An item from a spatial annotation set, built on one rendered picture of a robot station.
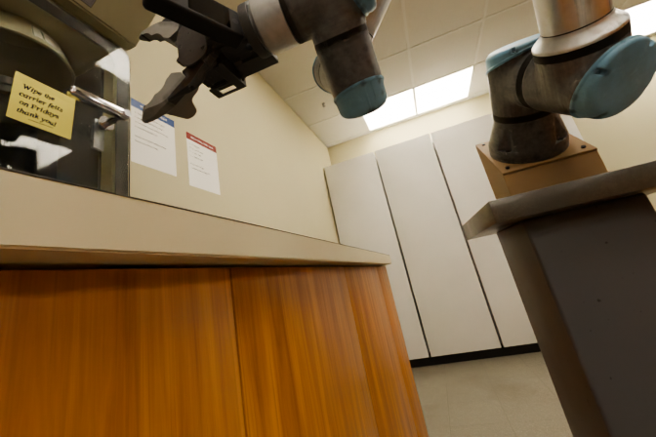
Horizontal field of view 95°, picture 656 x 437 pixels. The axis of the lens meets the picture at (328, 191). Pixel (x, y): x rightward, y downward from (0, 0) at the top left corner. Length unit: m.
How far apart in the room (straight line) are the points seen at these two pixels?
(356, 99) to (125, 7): 0.53
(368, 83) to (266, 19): 0.15
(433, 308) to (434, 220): 0.83
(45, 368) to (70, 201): 0.09
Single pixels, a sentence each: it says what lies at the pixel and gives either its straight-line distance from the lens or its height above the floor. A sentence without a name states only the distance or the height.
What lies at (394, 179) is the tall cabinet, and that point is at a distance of 3.31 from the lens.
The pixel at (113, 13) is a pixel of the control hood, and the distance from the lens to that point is 0.79.
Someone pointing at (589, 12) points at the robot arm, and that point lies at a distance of 0.59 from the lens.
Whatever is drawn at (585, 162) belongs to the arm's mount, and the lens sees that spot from 0.78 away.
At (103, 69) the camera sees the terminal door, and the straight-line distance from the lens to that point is 0.73.
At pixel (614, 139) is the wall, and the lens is 4.23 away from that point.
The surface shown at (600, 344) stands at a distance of 0.70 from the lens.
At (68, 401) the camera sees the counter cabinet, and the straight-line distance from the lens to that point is 0.25.
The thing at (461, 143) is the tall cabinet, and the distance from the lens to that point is 3.41.
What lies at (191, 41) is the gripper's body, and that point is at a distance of 0.49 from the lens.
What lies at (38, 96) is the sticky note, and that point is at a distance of 0.63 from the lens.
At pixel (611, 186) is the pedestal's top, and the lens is 0.66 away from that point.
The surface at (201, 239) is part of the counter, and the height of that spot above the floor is 0.91.
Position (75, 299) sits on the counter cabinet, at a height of 0.88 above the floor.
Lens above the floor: 0.85
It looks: 18 degrees up
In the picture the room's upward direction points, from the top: 12 degrees counter-clockwise
